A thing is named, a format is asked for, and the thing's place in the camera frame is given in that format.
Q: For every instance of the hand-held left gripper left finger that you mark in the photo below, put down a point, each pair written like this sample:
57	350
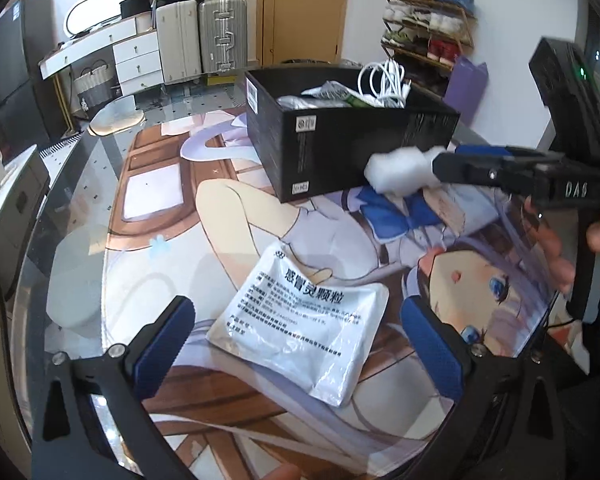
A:
165	340

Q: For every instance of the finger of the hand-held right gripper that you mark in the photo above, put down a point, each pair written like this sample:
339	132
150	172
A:
482	150
480	172

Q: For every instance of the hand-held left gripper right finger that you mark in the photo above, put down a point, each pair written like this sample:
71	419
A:
432	345

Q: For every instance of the white foam wrap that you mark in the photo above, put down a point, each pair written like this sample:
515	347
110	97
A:
400	172

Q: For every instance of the silver medicine pouch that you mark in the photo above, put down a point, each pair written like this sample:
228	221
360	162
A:
295	320

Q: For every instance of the green and white packet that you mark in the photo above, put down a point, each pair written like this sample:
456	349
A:
361	100

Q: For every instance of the black cardboard box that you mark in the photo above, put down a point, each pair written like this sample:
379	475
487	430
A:
340	150

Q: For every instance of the zip bag of white laces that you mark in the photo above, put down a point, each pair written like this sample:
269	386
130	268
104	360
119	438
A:
320	95

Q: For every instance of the person's right hand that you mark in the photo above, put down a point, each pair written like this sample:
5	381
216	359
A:
555	245

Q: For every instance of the person's left hand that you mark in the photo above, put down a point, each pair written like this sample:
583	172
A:
280	473

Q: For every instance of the purple bag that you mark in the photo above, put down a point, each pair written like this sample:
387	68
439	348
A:
465	90

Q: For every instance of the wooden shoe rack with shoes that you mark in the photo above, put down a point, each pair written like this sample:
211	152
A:
430	35

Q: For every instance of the printed table mat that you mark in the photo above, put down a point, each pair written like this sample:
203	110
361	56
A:
220	220

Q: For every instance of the grey low cabinet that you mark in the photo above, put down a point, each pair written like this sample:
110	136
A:
20	200

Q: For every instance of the wooden door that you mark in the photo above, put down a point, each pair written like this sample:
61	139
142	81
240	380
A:
305	10

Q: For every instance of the woven basket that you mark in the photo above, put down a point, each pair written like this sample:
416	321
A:
94	87

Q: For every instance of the silver suitcase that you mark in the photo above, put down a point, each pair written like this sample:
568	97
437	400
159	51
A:
222	35

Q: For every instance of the white dresser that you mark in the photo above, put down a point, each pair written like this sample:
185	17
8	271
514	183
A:
130	52

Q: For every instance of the white suitcase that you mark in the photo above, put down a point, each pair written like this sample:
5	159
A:
180	42

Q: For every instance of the dark grey fridge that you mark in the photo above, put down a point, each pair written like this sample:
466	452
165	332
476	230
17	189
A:
25	75

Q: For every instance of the oval mirror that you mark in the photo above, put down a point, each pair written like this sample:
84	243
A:
97	10

